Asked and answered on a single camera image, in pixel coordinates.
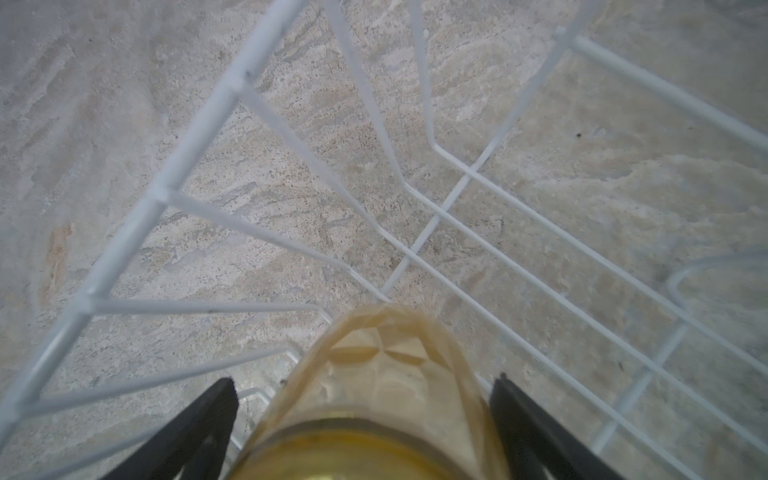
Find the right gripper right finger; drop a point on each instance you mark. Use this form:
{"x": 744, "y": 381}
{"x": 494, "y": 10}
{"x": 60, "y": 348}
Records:
{"x": 536, "y": 445}

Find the white wire dish rack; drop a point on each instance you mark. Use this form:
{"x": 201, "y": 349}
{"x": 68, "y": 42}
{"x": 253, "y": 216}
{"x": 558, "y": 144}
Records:
{"x": 197, "y": 189}

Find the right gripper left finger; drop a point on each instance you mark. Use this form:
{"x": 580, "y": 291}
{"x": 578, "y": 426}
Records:
{"x": 193, "y": 445}

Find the yellow ribbed glass cup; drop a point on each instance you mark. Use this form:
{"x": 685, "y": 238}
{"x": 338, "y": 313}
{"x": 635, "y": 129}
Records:
{"x": 385, "y": 393}

